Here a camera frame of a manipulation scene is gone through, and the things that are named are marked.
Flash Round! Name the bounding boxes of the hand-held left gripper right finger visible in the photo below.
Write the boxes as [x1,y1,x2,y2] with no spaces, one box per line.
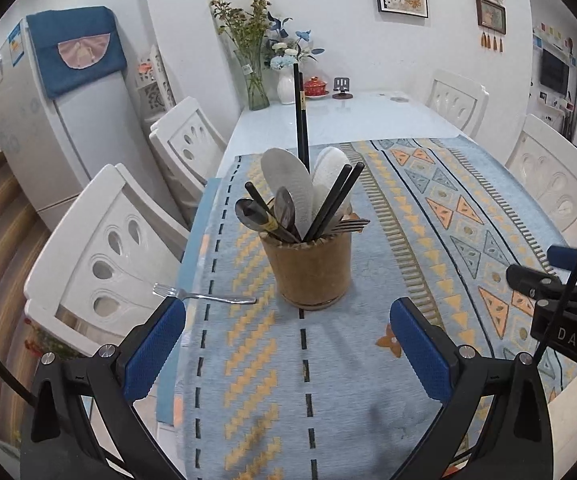
[389,297,554,480]

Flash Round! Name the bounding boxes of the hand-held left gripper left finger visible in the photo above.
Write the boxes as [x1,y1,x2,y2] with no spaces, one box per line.
[18,297,188,480]

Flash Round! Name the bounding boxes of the hammered steel fork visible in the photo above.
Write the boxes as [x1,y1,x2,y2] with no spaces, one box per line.
[152,282,258,306]

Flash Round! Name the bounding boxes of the wooden utensil holder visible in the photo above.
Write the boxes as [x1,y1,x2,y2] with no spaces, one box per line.
[258,232,353,310]

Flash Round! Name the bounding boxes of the smooth steel fork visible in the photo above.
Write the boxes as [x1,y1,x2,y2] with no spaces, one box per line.
[329,217,372,236]

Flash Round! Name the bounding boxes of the steel spoon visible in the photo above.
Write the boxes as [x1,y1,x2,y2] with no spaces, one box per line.
[235,198,269,233]
[273,186,302,243]

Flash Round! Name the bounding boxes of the white dotted rice paddle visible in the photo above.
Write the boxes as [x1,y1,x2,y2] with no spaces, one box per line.
[261,147,315,233]
[311,146,353,221]

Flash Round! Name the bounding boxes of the blue patterned table mat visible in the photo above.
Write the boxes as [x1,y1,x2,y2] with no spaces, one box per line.
[171,136,577,480]

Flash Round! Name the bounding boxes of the plain light blue cloth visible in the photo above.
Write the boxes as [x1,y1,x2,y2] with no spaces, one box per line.
[156,177,229,426]

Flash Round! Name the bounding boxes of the white dining chair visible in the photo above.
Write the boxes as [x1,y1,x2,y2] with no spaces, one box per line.
[23,162,192,358]
[426,70,489,141]
[505,114,577,238]
[148,96,229,196]

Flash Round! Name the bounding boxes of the floral patterned cloth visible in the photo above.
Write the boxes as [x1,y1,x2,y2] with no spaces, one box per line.
[23,320,82,361]

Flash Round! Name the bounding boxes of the white refrigerator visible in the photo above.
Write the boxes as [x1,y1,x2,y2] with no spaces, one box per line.
[0,7,184,231]

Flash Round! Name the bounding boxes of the hanging brown tassels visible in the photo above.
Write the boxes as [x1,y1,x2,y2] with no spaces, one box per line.
[479,31,505,53]

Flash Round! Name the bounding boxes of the white openwork stand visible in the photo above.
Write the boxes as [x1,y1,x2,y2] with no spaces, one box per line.
[131,45,176,121]

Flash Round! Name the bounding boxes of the green glass vase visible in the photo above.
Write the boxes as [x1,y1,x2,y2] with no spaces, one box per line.
[233,47,270,111]

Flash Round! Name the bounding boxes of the red lidded tea cup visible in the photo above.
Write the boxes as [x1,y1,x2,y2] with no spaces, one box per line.
[303,76,330,98]

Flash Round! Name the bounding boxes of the white ceramic vase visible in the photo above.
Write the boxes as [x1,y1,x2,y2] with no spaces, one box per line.
[277,67,299,106]

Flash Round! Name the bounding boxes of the blue and white flowers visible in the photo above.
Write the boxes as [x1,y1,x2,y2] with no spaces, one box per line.
[266,15,325,72]

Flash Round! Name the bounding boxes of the blue refrigerator cover cloth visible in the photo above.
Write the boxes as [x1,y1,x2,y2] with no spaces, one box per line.
[26,6,128,100]

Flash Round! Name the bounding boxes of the blue refrigerator sticker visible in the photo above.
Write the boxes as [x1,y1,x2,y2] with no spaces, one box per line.
[7,22,26,68]

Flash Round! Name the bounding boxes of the dried flower bunch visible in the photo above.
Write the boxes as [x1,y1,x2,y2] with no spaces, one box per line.
[210,0,274,61]

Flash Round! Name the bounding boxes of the wall-mounted television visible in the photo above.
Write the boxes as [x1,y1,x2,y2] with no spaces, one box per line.
[540,49,570,95]

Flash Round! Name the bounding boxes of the small framed wall picture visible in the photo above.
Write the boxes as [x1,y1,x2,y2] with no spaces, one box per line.
[475,0,507,35]

